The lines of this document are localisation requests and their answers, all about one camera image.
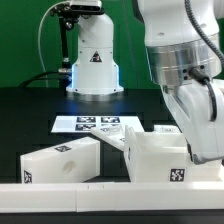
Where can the white front fence bar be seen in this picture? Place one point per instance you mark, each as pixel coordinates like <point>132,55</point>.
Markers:
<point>88,197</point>

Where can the white cabinet body box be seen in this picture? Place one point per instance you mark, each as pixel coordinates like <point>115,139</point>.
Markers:
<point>164,157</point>

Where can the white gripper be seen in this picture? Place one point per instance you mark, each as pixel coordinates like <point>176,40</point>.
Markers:
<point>191,108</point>

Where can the black camera on stand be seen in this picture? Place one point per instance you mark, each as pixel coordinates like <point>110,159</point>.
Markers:
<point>68,15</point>

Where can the white marker sheet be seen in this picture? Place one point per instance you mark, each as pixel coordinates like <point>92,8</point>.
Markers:
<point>83,124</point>

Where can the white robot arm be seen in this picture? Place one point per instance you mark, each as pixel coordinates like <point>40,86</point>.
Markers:
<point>182,46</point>

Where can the white cabinet block with hole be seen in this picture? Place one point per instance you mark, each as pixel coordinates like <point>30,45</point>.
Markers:
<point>71,162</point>

